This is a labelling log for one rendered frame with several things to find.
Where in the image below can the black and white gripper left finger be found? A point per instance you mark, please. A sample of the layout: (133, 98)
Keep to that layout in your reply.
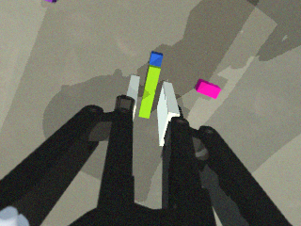
(30, 191)

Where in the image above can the small blue cube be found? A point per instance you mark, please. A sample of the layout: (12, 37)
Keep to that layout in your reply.
(156, 59)

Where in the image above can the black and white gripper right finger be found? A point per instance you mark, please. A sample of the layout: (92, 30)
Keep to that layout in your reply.
(235, 195)

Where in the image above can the lime green rod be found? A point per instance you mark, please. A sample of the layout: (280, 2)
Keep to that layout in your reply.
(149, 91)

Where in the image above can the magenta rectangular block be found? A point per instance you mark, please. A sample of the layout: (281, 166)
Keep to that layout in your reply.
(207, 88)

